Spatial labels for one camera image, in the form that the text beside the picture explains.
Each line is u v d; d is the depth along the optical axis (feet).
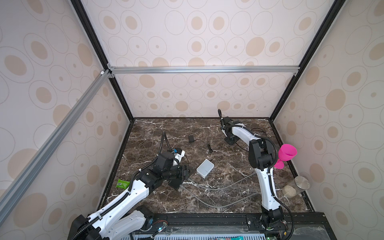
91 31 2.45
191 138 3.53
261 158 2.06
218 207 2.60
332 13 2.29
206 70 3.01
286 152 2.69
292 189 2.67
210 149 3.33
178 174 2.20
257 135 2.15
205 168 2.97
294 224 2.46
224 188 2.80
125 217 1.86
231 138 2.82
